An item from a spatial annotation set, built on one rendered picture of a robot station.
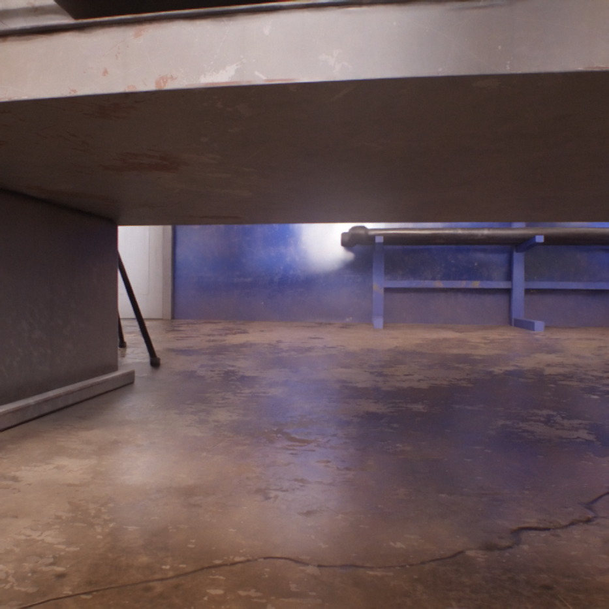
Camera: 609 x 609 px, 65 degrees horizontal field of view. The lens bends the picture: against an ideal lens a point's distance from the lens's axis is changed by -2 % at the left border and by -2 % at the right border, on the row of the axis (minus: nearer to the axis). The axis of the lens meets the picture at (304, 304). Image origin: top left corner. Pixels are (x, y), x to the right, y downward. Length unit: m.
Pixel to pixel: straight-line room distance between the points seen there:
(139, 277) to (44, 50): 3.72
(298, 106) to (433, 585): 0.42
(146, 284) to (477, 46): 3.86
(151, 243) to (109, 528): 3.72
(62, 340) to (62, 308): 0.06
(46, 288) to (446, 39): 0.82
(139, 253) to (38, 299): 3.23
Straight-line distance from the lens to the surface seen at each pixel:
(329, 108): 0.49
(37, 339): 1.02
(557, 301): 4.03
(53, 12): 0.79
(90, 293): 1.16
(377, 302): 3.67
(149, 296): 4.17
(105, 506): 0.59
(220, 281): 3.99
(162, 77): 0.47
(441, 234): 3.36
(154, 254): 4.16
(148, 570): 0.47
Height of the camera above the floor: 0.23
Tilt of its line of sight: 1 degrees down
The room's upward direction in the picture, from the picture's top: 1 degrees clockwise
